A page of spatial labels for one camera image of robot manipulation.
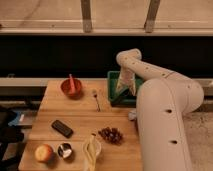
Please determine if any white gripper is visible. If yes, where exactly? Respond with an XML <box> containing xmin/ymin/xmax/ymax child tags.
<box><xmin>116</xmin><ymin>68</ymin><xmax>136</xmax><ymax>96</ymax></box>

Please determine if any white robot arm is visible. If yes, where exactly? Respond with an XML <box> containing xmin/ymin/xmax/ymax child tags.
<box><xmin>116</xmin><ymin>49</ymin><xmax>204</xmax><ymax>171</ymax></box>

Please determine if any green plastic bin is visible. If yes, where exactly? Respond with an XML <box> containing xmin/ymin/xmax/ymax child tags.
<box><xmin>107</xmin><ymin>71</ymin><xmax>136</xmax><ymax>107</ymax></box>

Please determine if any crumpled grey cloth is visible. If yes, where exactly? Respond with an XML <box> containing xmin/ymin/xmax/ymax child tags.
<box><xmin>128</xmin><ymin>110</ymin><xmax>137</xmax><ymax>121</ymax></box>

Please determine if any metal fork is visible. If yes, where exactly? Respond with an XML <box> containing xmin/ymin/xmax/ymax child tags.
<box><xmin>92</xmin><ymin>90</ymin><xmax>101</xmax><ymax>112</ymax></box>

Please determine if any bunch of dark grapes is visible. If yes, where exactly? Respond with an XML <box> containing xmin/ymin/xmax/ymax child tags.
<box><xmin>98</xmin><ymin>127</ymin><xmax>123</xmax><ymax>144</ymax></box>

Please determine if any orange carrot stick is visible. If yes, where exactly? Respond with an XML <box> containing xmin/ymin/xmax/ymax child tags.
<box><xmin>69</xmin><ymin>74</ymin><xmax>75</xmax><ymax>94</ymax></box>

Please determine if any red bowl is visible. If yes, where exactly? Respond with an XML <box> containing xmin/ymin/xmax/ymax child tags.
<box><xmin>61</xmin><ymin>78</ymin><xmax>82</xmax><ymax>98</ymax></box>

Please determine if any banana in glass bowl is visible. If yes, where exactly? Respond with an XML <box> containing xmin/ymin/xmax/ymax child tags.
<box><xmin>82</xmin><ymin>134</ymin><xmax>102</xmax><ymax>171</ymax></box>

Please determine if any black rectangular remote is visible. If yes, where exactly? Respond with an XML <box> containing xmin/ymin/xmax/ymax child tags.
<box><xmin>51</xmin><ymin>120</ymin><xmax>73</xmax><ymax>138</ymax></box>

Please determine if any small metal cup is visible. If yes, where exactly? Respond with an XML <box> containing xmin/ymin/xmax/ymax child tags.
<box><xmin>57</xmin><ymin>143</ymin><xmax>73</xmax><ymax>159</ymax></box>

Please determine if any red yellow apple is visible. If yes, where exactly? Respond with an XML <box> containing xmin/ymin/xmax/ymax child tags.
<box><xmin>34</xmin><ymin>144</ymin><xmax>54</xmax><ymax>163</ymax></box>

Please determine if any black bag with blue item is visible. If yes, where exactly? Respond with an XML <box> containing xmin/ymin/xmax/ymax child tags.
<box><xmin>0</xmin><ymin>106</ymin><xmax>24</xmax><ymax>171</ymax></box>

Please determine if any right window frame post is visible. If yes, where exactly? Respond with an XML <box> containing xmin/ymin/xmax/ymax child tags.
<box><xmin>144</xmin><ymin>0</ymin><xmax>161</xmax><ymax>33</ymax></box>

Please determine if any window frame post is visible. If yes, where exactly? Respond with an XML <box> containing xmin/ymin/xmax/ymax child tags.
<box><xmin>144</xmin><ymin>0</ymin><xmax>161</xmax><ymax>33</ymax></box>
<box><xmin>81</xmin><ymin>0</ymin><xmax>92</xmax><ymax>33</ymax></box>

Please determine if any left window frame post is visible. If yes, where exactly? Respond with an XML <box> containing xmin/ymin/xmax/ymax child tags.
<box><xmin>81</xmin><ymin>0</ymin><xmax>92</xmax><ymax>33</ymax></box>

